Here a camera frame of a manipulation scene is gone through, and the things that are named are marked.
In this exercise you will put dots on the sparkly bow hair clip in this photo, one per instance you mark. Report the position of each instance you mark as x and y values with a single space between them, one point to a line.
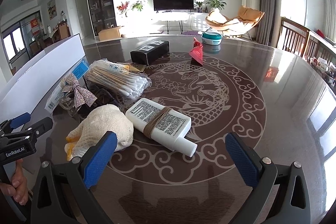
78 94

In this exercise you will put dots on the orange lounge chair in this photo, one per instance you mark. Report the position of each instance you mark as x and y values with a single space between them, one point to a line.
249 15

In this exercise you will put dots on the white TV stand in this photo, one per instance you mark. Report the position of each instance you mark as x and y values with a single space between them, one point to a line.
173 16

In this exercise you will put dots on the red flower plant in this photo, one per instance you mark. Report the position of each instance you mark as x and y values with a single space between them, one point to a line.
123 6

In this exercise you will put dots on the brown cardboard box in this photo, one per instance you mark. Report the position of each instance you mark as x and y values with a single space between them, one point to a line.
110 33

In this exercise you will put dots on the cluttered side table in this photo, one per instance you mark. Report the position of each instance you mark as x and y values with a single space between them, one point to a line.
324 69

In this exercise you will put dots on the blue and white carton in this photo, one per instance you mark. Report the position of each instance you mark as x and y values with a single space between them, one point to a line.
78 70

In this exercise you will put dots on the red door poster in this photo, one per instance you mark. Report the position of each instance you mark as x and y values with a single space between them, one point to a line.
35 26

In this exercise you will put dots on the white sheer curtain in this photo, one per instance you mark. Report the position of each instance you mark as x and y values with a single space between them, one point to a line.
329 3

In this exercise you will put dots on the cotton swab pack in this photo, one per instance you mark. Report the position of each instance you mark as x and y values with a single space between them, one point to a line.
118 78

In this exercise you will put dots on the white door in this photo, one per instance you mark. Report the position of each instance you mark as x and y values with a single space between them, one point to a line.
78 14

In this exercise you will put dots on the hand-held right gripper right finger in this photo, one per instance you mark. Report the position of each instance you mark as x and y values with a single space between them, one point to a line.
242 161

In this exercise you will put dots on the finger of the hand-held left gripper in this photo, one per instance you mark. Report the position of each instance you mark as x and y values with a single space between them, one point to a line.
21 119
39 127

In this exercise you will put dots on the teal round tin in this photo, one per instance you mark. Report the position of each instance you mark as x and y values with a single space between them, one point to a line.
211 39

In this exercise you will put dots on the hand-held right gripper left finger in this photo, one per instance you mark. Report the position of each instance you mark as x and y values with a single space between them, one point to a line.
99 158

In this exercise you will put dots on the red foil packet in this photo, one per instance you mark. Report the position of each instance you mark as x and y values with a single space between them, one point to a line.
197 53

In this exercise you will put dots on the purple floor mat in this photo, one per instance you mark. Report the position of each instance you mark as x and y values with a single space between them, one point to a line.
191 33

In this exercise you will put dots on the white plastic bottle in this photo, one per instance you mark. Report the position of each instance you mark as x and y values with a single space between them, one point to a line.
157 121

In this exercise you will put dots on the wall painting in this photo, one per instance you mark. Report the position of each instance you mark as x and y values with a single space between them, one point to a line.
51 8

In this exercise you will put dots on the cream cushion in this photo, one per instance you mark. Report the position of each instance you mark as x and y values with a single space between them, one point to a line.
216 17

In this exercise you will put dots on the white cardboard box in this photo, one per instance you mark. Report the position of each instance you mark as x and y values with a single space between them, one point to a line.
39 69

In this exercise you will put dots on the dark translucent hair clip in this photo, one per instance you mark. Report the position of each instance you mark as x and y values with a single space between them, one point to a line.
102 98

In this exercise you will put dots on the gold sachet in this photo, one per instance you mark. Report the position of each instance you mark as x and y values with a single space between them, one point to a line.
136 67

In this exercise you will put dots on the wooden dining chair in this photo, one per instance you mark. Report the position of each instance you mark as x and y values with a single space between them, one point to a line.
294 35
315 45

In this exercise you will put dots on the small potted plant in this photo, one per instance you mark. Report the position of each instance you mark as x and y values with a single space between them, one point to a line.
199 5

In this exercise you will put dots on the black box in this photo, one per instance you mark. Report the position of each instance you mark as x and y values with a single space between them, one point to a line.
149 54

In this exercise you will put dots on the person's left hand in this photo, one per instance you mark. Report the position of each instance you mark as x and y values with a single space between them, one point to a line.
18 187

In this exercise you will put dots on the green potted plant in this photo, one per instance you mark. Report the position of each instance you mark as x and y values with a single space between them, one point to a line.
138 5

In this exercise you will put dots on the cream knit glove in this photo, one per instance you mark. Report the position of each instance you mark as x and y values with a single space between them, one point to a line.
105 124

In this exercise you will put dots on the large leafy potted plant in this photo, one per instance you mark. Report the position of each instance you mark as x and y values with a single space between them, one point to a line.
215 2

